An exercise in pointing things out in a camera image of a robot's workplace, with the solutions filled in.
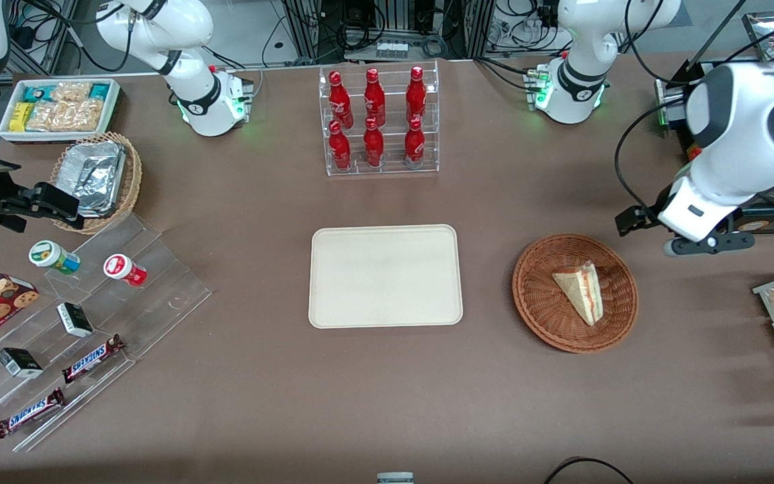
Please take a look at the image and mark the Snickers chocolate bar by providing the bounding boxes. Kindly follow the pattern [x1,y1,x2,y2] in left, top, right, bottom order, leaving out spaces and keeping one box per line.
[0,387,66,440]
[61,333,126,385]

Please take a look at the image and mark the yellow snack packet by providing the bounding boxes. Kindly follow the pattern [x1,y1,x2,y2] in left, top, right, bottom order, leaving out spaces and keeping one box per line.
[9,102,36,132]

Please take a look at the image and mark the white rectangular snack bin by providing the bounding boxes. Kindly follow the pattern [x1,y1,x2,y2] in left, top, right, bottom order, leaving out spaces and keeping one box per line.
[0,78,122,144]

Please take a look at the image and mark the small clear cracker bag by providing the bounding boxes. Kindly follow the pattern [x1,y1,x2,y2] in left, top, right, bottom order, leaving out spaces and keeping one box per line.
[51,81,93,103]

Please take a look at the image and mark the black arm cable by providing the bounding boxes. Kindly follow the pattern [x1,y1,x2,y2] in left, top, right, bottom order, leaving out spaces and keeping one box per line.
[613,99,691,217]

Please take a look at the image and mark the small black box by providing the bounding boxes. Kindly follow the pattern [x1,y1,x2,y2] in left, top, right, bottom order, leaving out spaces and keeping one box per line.
[0,347,44,379]
[56,302,95,339]

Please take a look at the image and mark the clear acrylic step shelf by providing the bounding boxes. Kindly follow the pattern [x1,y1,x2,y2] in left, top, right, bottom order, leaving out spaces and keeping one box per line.
[0,213,214,453]

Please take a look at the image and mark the red white lidded cup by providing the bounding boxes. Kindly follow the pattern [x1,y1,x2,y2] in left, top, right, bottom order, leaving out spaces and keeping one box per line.
[103,253,148,288]

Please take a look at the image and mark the light tan wicker basket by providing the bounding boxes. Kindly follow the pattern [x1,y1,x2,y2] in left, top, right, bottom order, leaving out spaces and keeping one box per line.
[50,132,143,235]

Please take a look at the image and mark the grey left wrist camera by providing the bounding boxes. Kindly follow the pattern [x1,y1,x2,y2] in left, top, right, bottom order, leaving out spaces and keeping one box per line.
[662,231,738,258]

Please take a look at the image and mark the triangular sandwich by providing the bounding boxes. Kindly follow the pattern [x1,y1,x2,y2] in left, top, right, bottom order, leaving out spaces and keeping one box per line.
[552,261,605,327]

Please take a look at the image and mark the large clear cracker bag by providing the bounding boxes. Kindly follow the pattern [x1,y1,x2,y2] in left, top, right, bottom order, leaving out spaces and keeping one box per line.
[26,98,104,132]

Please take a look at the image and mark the clear acrylic bottle rack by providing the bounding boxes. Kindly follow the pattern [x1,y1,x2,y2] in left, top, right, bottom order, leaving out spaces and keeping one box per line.
[318,60,441,177]

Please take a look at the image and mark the silver foil packets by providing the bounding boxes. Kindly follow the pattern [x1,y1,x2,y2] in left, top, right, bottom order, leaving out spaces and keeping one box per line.
[63,141,126,218]

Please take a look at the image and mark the red soda bottle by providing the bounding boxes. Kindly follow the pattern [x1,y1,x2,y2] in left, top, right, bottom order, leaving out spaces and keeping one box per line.
[363,67,387,127]
[328,120,353,171]
[329,71,355,130]
[363,117,386,169]
[405,65,427,123]
[404,117,427,167]

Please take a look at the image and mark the black cable loop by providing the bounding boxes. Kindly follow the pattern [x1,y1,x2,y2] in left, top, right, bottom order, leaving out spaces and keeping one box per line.
[543,457,636,484]

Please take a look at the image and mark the beige rectangular tray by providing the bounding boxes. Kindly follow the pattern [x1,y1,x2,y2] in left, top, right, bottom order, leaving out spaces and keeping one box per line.
[308,225,464,329]

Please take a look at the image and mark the aluminium frame structure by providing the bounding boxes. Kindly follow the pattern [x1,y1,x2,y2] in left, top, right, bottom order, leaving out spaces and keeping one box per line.
[282,0,497,63]

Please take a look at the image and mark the green white lidded cup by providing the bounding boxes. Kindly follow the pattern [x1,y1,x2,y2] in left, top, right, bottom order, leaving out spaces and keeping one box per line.
[29,240,81,276]

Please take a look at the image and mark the brown round wicker basket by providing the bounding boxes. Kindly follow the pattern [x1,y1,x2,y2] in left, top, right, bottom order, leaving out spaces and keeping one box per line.
[512,233,639,354]

